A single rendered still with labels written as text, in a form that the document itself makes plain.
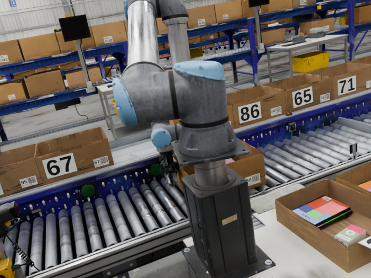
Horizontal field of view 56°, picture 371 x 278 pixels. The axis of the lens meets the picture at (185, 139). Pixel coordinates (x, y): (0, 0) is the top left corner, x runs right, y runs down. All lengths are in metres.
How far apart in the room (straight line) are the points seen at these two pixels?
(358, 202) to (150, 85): 0.96
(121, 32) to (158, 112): 5.54
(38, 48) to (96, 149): 4.57
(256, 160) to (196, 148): 0.73
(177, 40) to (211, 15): 5.54
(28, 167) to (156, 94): 1.15
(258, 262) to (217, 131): 0.51
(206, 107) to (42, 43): 5.54
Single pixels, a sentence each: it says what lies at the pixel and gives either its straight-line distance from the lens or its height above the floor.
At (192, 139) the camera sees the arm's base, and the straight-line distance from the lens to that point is 1.07.
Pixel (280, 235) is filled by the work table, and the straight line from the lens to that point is 1.47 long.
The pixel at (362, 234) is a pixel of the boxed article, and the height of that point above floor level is 0.79.
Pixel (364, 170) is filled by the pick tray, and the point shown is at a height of 0.82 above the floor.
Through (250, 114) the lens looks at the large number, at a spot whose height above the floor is 0.95.
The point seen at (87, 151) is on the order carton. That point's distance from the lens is 2.01.
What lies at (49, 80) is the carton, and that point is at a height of 1.01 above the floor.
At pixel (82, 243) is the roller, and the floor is 0.75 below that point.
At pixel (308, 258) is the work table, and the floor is 0.75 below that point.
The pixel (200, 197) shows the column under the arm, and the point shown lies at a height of 1.08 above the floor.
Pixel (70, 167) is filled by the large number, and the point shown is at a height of 0.94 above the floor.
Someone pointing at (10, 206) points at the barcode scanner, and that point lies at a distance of 1.41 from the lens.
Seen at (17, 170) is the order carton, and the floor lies 1.01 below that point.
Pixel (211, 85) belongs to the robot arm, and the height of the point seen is 1.41.
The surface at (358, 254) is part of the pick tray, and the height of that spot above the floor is 0.81.
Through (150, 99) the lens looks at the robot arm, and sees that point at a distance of 1.03.
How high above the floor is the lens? 1.61
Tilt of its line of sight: 19 degrees down
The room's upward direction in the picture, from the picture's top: 10 degrees counter-clockwise
